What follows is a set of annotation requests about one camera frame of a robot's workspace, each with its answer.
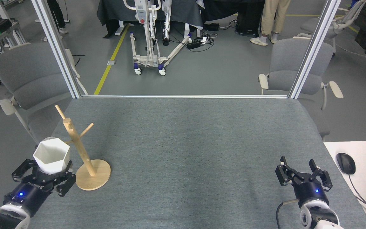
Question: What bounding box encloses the grey chair with beige armrests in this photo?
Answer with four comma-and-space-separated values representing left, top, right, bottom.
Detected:
259, 38, 344, 139
0, 42, 88, 151

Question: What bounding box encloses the wooden cup rack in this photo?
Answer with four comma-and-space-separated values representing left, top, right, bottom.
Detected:
51, 105, 111, 191

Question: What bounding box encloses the black computer mouse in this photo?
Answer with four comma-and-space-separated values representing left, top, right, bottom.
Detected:
336, 153, 356, 175

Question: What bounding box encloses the white hexagonal cup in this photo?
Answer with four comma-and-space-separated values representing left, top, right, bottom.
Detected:
33, 136, 71, 175

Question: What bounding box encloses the silver aluminium post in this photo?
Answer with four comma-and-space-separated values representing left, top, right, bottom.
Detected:
31, 0, 82, 99
288, 0, 342, 99

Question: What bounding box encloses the person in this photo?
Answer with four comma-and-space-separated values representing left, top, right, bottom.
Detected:
46, 0, 70, 34
250, 0, 292, 47

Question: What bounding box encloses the table with dark cloth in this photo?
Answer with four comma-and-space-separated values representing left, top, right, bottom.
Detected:
97, 0, 204, 38

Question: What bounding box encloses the white mesh office chair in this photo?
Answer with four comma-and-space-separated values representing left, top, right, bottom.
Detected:
297, 0, 366, 56

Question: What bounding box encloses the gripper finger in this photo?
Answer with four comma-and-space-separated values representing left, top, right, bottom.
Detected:
11, 158, 39, 182
275, 156, 304, 186
308, 159, 333, 192
51, 160, 76, 197

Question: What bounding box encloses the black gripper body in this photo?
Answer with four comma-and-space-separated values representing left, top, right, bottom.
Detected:
294, 178, 329, 208
3, 172, 52, 217

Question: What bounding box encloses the white stand on wheels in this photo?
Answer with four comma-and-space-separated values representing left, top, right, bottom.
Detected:
123, 0, 193, 76

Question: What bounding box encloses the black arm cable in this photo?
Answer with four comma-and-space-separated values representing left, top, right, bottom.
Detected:
276, 199, 299, 229

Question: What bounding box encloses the silver aluminium rail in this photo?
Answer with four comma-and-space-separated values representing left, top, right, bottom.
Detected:
81, 94, 289, 99

